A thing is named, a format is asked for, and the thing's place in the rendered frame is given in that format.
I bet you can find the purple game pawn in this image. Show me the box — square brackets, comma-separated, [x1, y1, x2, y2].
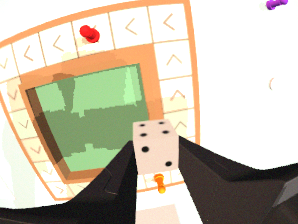
[266, 0, 289, 10]

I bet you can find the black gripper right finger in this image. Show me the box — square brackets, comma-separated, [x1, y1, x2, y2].
[178, 135, 298, 224]

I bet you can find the orange square board track with arrows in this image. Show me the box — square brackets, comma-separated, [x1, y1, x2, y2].
[0, 0, 201, 201]

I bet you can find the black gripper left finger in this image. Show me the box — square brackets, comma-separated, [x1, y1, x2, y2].
[0, 140, 138, 224]

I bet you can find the red pawn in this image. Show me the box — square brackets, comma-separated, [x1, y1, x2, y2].
[78, 26, 100, 43]

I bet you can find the white die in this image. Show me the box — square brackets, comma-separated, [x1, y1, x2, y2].
[133, 119, 178, 176]

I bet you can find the orange pawn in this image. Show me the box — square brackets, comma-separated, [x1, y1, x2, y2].
[154, 173, 165, 194]

